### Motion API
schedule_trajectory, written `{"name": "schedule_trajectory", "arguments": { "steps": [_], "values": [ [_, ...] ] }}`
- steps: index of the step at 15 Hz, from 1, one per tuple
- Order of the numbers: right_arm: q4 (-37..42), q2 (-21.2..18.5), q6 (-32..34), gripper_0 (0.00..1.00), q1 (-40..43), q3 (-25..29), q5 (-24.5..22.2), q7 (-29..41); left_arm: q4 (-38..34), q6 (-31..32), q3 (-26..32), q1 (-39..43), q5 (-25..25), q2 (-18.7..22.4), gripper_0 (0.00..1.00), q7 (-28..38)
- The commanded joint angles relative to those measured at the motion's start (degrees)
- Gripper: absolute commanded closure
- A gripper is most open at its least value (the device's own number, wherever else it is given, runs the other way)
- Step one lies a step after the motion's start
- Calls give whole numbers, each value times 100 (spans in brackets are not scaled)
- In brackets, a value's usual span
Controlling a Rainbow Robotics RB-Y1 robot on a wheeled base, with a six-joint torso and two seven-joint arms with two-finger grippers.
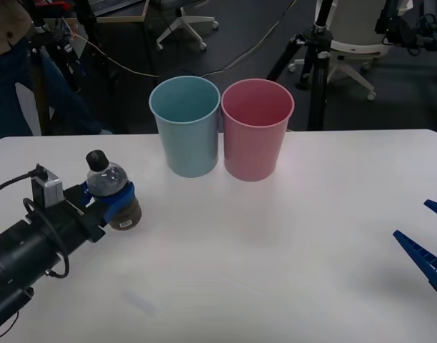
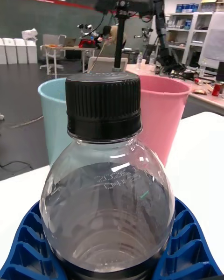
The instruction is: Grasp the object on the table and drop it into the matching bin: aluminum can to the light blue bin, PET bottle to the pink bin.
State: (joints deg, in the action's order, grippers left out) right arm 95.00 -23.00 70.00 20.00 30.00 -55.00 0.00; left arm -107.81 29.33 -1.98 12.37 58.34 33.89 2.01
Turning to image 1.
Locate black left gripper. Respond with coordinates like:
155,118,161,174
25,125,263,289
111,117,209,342
32,180,138,251

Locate plastic bottle with dark liquid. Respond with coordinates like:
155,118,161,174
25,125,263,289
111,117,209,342
85,149,144,232

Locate pale blue plastic bin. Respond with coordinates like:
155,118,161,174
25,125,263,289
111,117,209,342
149,76,221,179

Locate pink plastic bin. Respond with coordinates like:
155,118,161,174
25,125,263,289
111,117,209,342
221,78,295,182

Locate tall black tripod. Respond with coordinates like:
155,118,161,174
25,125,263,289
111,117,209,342
266,0,334,131

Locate white office chair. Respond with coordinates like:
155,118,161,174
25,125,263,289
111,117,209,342
155,0,219,52
288,0,391,101

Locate black background robot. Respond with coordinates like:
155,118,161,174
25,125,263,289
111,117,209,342
374,0,437,57

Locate wood-edged black desk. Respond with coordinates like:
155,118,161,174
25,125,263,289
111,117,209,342
36,0,151,25

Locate grey laptop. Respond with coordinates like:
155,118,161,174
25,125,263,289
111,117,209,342
88,0,145,17

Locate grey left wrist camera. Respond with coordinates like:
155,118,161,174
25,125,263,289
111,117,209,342
30,163,65,208

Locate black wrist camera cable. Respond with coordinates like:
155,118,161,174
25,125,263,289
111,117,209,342
0,167,70,279

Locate black tripod with taped wires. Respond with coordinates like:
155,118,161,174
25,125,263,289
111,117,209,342
27,0,118,136

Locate yellow floor cable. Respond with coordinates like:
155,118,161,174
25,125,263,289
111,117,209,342
61,17,161,79

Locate pale floor cable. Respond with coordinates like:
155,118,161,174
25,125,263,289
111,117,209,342
199,0,298,79

